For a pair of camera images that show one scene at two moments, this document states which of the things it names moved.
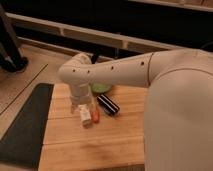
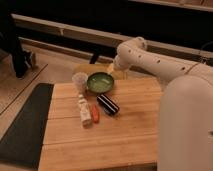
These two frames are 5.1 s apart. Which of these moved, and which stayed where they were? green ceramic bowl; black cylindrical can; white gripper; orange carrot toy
Moved: white gripper
Stayed: green ceramic bowl; orange carrot toy; black cylindrical can
